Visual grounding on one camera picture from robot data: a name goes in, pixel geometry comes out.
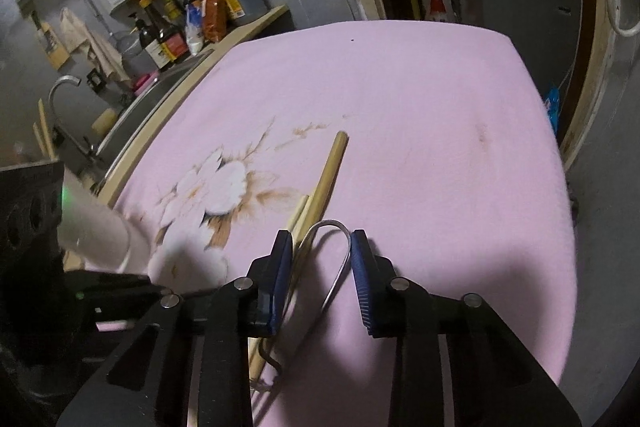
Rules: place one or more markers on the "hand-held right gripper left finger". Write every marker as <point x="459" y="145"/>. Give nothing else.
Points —
<point x="282" y="277"/>

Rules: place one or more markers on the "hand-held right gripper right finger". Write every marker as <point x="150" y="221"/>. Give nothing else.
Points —
<point x="361" y="277"/>

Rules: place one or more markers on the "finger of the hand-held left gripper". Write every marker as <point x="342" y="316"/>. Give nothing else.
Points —
<point x="115" y="288"/>

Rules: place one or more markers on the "white plastic utensil basket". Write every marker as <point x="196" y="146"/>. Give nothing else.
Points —
<point x="95" y="227"/>

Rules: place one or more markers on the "wooden chopstick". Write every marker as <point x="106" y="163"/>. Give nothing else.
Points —
<point x="327" y="172"/>
<point x="299" y="214"/>

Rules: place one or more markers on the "metal faucet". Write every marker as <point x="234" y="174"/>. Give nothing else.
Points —
<point x="62" y="107"/>

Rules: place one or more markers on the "pink floral table cloth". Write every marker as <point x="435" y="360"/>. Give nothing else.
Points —
<point x="425" y="132"/>

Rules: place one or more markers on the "kitchen sink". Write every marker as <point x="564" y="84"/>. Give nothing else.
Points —
<point x="150" y="102"/>

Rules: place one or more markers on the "hanging wooden cutting board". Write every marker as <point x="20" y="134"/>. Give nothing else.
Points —
<point x="52" y="42"/>

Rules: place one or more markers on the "hanging beige towel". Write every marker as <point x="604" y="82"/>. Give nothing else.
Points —
<point x="90" y="39"/>

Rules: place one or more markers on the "grey cup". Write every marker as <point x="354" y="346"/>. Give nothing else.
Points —
<point x="140" y="59"/>

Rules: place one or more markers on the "dark bottle white label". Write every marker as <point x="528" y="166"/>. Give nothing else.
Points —
<point x="155" y="52"/>

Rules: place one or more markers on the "dark bottle red label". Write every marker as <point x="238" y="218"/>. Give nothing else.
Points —
<point x="172" y="42"/>

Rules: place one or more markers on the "blue packet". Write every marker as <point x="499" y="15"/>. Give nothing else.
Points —
<point x="552" y="107"/>

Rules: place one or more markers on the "white seasoning packet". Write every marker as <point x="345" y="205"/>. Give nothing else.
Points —
<point x="195" y="32"/>

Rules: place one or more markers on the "orange chili packet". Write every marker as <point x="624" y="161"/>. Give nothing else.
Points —
<point x="215" y="12"/>

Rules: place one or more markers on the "dark bottle yellow label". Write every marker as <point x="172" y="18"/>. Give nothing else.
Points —
<point x="172" y="7"/>

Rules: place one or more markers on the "black wall socket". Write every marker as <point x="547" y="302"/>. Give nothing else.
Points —
<point x="95" y="79"/>

